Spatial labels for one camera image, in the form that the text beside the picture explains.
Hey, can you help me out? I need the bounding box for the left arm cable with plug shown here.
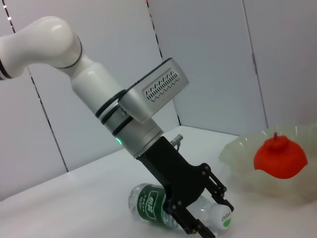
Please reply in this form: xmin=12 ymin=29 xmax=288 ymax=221
xmin=169 ymin=133 xmax=184 ymax=152

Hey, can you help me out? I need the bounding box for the green glass fruit plate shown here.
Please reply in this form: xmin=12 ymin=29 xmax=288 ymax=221
xmin=218 ymin=123 xmax=317 ymax=207

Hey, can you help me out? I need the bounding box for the clear green-label water bottle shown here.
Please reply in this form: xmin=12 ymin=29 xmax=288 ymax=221
xmin=128 ymin=182 xmax=235 ymax=233

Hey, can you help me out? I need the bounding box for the orange fruit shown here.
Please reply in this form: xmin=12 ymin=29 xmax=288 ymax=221
xmin=254 ymin=132 xmax=309 ymax=180

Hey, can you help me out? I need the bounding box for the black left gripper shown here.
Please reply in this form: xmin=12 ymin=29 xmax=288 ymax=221
xmin=135 ymin=135 xmax=235 ymax=238

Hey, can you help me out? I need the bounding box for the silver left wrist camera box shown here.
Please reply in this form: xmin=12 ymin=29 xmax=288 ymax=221
xmin=117 ymin=57 xmax=190 ymax=124

